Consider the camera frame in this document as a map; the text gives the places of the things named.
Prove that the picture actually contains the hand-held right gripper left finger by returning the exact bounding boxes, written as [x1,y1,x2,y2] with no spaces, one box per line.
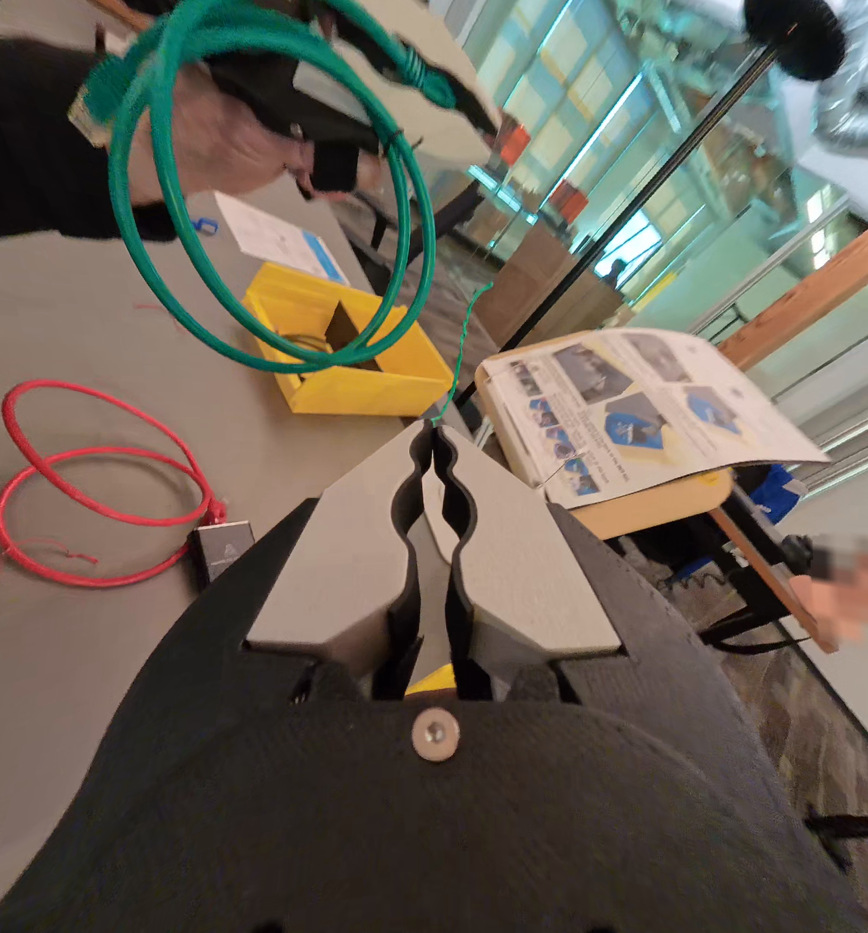
[246,421,435,699]

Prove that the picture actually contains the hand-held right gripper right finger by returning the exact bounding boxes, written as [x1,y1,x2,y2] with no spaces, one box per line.
[434,426,622,699]

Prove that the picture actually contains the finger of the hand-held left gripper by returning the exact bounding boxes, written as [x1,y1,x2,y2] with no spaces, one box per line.
[292,58,501,139]

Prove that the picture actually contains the black ethernet splitter box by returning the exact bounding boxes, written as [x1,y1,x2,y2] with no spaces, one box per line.
[188,519,254,584]

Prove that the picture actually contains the green cable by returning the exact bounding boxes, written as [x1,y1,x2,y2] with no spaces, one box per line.
[68,0,457,374]

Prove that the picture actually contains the yellow plastic bin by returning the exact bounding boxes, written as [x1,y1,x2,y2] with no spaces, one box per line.
[243,262,454,416]
[405,663,455,697]

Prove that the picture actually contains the red ethernet cable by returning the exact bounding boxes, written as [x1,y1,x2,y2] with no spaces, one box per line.
[0,380,228,590]

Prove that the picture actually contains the green twist tie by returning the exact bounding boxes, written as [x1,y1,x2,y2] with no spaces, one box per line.
[433,283,495,430]

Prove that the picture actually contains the red twist tie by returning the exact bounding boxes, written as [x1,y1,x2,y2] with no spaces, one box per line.
[0,539,100,590]

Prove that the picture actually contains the person's left hand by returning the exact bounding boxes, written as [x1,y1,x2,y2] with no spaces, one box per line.
[124,62,385,207]

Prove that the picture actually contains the white paper sheet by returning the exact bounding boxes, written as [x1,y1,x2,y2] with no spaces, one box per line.
[214,191,349,285]

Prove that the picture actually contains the white and wooden document stand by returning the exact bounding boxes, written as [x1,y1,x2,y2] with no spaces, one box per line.
[474,328,832,540]

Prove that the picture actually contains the printed instruction sheet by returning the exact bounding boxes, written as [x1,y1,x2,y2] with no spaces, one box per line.
[488,328,832,511]

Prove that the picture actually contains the metal shelf with boxes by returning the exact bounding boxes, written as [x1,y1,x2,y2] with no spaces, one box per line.
[470,124,588,220]

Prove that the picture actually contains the brown wooden desk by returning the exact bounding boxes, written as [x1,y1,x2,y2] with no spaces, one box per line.
[711,503,843,653]

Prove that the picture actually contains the blue striped jacket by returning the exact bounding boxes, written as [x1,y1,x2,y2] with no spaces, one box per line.
[751,463,807,526]

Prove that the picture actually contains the black floor lamp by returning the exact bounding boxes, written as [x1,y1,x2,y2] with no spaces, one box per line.
[452,0,847,409]

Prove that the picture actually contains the silver flexible ducts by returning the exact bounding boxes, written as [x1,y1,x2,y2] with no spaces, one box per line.
[806,0,868,190]

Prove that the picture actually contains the wooden post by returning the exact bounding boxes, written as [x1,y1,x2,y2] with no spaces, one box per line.
[718,206,868,371]

